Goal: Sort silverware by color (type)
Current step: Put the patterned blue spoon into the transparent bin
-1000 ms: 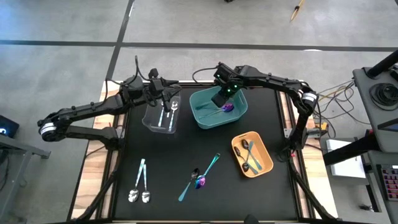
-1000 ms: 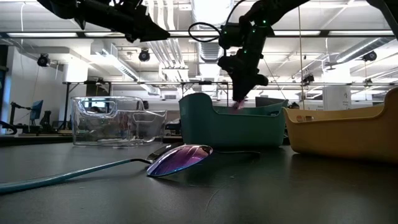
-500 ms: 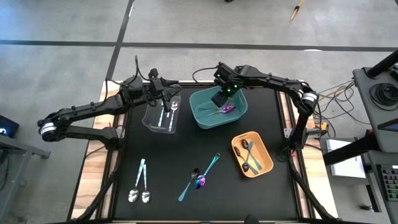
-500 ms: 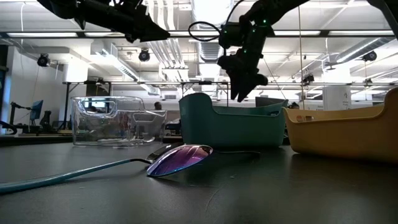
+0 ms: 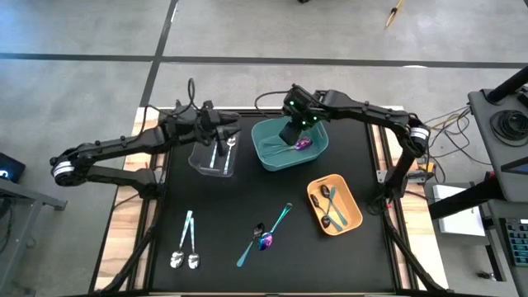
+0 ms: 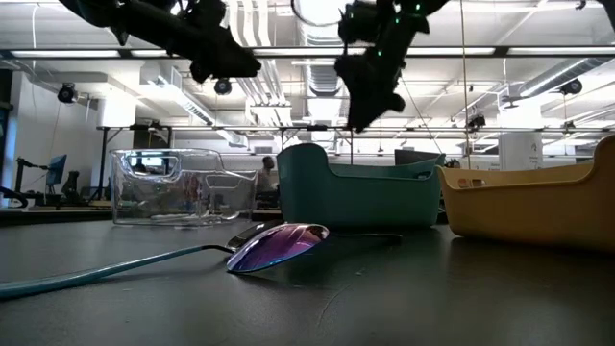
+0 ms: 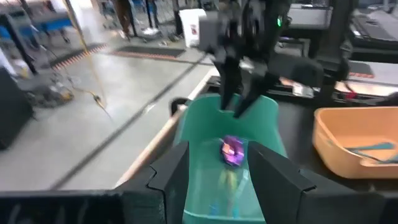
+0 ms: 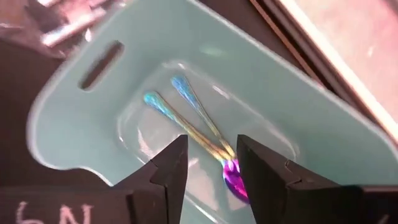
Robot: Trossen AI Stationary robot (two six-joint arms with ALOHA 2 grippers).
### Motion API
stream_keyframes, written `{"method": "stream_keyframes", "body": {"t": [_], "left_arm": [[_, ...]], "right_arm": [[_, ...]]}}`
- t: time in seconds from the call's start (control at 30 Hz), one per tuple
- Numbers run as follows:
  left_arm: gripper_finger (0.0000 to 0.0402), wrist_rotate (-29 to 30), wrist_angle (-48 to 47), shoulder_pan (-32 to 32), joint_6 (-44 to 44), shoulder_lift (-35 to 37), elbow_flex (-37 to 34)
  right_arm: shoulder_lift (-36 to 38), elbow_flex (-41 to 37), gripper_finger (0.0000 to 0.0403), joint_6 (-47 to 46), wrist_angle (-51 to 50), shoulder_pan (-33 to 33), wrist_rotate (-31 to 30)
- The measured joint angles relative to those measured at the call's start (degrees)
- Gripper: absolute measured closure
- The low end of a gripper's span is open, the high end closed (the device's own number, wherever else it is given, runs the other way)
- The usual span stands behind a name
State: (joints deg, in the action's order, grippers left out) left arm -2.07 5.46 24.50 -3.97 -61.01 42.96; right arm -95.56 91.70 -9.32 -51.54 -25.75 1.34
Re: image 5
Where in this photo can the clear plastic bin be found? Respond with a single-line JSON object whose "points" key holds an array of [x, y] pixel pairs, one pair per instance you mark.
{"points": [[206, 165]]}

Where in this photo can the orange plastic bin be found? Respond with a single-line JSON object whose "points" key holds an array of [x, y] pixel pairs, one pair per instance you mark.
{"points": [[350, 198]]}

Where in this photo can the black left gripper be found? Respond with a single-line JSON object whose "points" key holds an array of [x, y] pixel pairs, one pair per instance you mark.
{"points": [[208, 123]]}

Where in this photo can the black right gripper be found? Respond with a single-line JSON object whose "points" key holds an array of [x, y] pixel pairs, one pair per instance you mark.
{"points": [[301, 107]]}

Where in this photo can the grey keyboard stand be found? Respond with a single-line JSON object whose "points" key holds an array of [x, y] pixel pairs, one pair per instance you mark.
{"points": [[495, 247]]}

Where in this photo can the teal plastic bin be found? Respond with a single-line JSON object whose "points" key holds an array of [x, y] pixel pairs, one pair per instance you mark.
{"points": [[288, 161]]}

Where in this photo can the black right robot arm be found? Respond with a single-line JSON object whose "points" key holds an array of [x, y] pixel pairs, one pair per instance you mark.
{"points": [[371, 113]]}

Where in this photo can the silver mounting bracket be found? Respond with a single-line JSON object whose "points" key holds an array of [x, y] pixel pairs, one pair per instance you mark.
{"points": [[383, 175]]}

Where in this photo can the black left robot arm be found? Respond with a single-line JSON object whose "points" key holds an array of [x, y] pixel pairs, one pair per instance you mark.
{"points": [[115, 148]]}

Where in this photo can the backlit keyboard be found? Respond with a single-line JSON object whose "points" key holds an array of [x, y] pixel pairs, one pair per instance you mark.
{"points": [[519, 243]]}

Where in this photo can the white box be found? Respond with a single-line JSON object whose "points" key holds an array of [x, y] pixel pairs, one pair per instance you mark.
{"points": [[462, 224]]}

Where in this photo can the black screen device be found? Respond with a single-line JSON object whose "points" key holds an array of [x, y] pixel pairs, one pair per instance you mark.
{"points": [[10, 167]]}

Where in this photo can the black table mat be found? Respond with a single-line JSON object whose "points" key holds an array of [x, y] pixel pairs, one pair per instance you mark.
{"points": [[280, 272]]}

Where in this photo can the black cart beam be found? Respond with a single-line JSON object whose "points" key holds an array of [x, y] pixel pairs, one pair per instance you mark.
{"points": [[462, 199]]}

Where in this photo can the iridescent rainbow spoon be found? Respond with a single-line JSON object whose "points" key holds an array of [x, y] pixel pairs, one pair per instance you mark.
{"points": [[274, 152], [304, 143], [266, 242]]}

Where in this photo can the silver spoons pair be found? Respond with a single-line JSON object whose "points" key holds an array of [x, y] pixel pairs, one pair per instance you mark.
{"points": [[177, 260]]}

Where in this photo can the grey equipment cart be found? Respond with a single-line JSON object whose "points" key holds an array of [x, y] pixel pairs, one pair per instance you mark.
{"points": [[480, 123]]}

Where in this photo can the grey workbench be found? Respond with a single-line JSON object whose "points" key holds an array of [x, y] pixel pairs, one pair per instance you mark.
{"points": [[33, 197]]}

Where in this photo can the black pole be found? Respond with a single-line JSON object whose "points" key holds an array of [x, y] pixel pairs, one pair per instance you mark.
{"points": [[507, 86]]}

